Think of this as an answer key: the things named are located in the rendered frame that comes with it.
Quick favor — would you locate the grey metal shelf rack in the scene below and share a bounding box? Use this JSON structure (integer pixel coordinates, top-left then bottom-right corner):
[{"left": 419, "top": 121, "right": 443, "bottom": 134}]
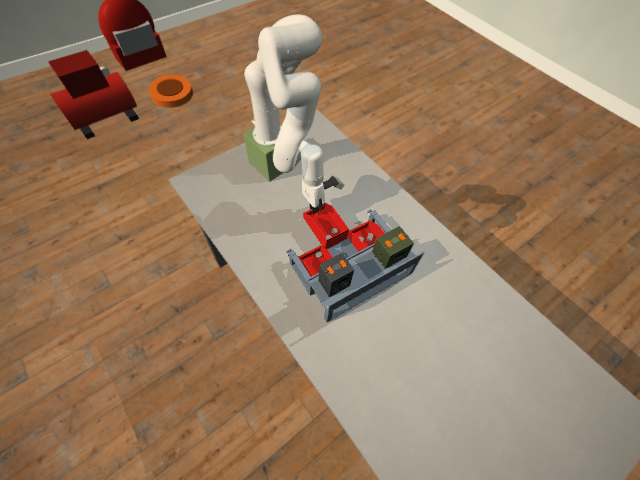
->
[{"left": 285, "top": 208, "right": 424, "bottom": 322}]

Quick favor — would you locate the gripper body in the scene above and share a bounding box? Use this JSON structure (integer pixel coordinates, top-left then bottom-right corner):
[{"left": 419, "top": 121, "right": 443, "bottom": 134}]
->
[{"left": 302, "top": 177, "right": 325, "bottom": 208}]

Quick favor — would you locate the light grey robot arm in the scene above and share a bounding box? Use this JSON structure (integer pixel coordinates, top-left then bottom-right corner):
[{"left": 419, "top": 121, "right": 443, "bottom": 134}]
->
[{"left": 245, "top": 15, "right": 344, "bottom": 190}]

